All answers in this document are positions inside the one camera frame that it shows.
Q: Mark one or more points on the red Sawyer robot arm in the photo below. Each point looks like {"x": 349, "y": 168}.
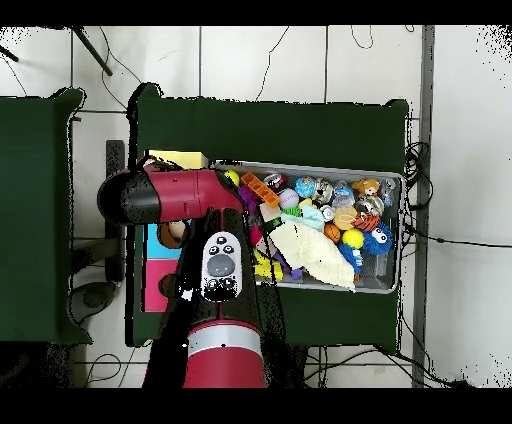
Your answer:
{"x": 180, "y": 196}

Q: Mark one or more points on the wooden three-hole sorting box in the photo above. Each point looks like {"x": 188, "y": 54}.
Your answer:
{"x": 188, "y": 159}

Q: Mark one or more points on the silver mesh bin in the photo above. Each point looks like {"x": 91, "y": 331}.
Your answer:
{"x": 380, "y": 276}

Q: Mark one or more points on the purple spiky ball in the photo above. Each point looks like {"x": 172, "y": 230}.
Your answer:
{"x": 250, "y": 198}

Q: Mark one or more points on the orange plastic building block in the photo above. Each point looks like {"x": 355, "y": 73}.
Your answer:
{"x": 260, "y": 188}

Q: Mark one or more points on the white baseball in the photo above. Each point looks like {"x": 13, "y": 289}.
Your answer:
{"x": 288, "y": 198}

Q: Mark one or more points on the smooth yellow ball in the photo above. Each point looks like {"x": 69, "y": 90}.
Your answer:
{"x": 233, "y": 176}

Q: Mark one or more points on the mint green cloth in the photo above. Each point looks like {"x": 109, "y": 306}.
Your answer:
{"x": 312, "y": 216}

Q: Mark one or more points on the cream knitted cloth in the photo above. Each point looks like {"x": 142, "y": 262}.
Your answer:
{"x": 316, "y": 252}

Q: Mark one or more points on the dark green tablecloth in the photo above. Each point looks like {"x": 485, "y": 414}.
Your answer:
{"x": 300, "y": 132}
{"x": 32, "y": 220}

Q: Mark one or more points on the orange striped tiger plush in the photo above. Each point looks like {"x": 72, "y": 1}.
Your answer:
{"x": 366, "y": 222}

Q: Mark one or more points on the black tripod leg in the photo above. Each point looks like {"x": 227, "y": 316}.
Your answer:
{"x": 8, "y": 53}
{"x": 92, "y": 51}

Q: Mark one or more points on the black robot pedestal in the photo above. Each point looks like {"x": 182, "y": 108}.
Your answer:
{"x": 292, "y": 368}

